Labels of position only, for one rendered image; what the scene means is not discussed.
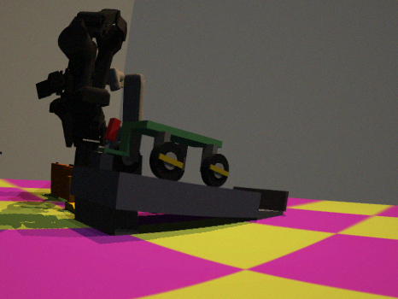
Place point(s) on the small green wheeled trolley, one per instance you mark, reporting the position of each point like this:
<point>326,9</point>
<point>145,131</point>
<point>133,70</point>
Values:
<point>168,157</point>

